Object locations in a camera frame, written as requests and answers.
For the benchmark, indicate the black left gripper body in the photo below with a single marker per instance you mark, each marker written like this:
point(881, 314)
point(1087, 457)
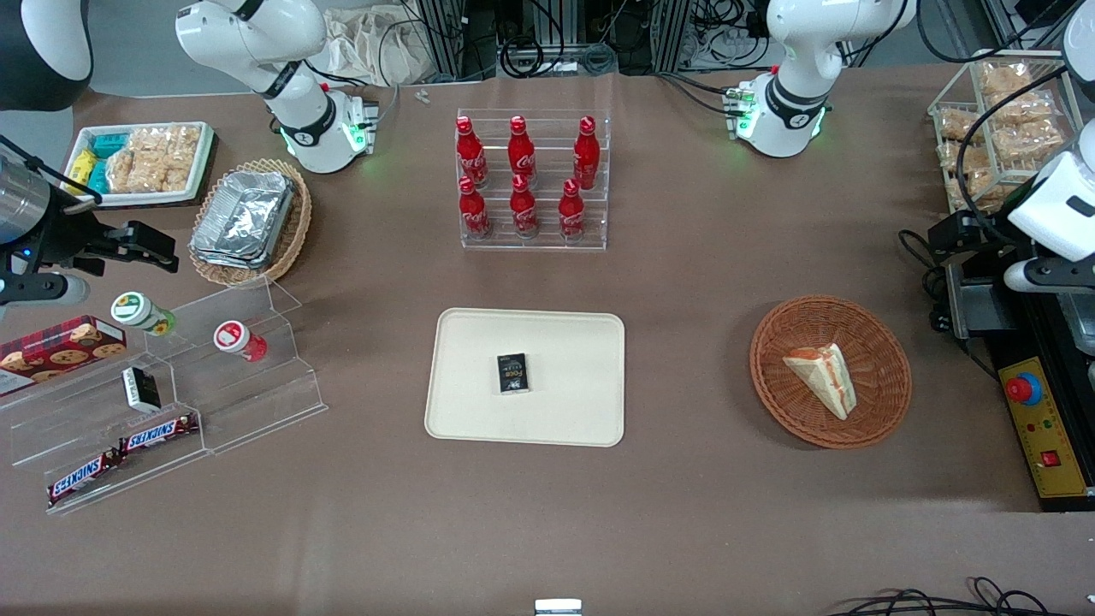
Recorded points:
point(984, 229)

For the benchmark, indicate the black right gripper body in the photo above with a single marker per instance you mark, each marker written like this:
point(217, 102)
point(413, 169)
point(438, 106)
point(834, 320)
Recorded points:
point(67, 237)

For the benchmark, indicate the triangle sandwich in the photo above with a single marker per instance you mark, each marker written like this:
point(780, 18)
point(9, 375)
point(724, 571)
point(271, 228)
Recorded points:
point(821, 372)

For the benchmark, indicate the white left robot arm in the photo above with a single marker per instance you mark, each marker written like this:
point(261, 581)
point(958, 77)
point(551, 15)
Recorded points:
point(796, 51)

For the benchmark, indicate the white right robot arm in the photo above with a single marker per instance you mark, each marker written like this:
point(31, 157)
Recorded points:
point(257, 43)

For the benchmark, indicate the white rectangular snack tray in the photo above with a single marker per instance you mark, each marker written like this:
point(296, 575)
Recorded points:
point(145, 198)

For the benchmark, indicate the brown wicker basket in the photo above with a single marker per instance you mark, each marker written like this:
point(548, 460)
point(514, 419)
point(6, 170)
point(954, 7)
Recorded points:
point(881, 342)

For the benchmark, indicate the light oval wicker basket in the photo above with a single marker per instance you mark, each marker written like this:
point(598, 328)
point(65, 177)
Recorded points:
point(291, 239)

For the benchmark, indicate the beige plastic tray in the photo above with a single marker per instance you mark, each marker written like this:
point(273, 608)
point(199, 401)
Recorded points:
point(565, 411)

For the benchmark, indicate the bagged fried snack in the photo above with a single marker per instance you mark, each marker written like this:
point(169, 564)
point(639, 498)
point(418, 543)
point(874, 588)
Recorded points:
point(1005, 79)
point(948, 156)
point(1022, 109)
point(1026, 141)
point(954, 124)
point(984, 184)

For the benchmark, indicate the green lid cup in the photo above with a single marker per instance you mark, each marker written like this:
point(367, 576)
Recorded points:
point(137, 310)

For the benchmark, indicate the teal snack packet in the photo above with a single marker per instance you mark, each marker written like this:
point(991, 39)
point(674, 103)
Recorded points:
point(97, 177)
point(109, 144)

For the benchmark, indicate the yellow snack packet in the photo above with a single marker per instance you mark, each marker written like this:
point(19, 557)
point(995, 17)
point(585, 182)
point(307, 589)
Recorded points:
point(82, 167)

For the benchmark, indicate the rice cracker snack packs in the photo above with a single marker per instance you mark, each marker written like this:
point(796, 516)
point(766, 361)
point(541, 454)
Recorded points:
point(154, 158)

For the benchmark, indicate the stack of foil trays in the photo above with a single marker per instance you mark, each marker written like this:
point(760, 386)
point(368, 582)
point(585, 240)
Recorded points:
point(244, 218)

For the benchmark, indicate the red cookie box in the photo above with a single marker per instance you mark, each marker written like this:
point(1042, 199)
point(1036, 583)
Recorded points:
point(60, 346)

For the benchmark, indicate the black machine housing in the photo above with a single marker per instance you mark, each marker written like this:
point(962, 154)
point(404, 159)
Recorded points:
point(997, 342)

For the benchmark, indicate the red lid cup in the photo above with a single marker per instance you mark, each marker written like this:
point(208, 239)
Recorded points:
point(235, 338)

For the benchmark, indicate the small black white box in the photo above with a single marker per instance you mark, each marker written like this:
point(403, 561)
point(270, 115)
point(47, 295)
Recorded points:
point(141, 389)

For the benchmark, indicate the red emergency stop button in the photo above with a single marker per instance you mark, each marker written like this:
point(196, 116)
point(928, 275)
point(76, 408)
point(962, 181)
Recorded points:
point(1023, 389)

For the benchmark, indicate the snickers chocolate bar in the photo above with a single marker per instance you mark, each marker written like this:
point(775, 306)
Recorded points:
point(158, 433)
point(84, 476)

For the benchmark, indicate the clear acrylic stepped shelf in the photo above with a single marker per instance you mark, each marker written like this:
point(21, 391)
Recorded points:
point(257, 411)

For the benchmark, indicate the yellow control panel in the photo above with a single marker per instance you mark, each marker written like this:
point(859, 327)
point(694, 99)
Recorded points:
point(1048, 428)

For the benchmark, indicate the beige cloth bag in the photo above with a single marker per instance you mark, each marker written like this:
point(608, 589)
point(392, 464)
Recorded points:
point(376, 47)

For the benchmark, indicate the red cola bottle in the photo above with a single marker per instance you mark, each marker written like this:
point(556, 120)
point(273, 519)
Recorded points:
point(521, 154)
point(470, 154)
point(586, 154)
point(523, 210)
point(473, 212)
point(571, 212)

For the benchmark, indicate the small black card box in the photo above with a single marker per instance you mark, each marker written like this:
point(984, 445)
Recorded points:
point(513, 374)

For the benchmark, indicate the clear acrylic bottle rack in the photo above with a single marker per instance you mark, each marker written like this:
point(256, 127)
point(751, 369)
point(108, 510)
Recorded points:
point(547, 239)

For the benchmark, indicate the small white device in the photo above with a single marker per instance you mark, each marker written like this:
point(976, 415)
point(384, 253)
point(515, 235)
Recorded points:
point(558, 607)

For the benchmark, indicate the grey metal bracket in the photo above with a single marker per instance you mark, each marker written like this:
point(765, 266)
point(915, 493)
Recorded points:
point(979, 304)

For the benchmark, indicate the aluminium frame post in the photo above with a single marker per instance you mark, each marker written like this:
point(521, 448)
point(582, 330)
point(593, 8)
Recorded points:
point(453, 38)
point(671, 34)

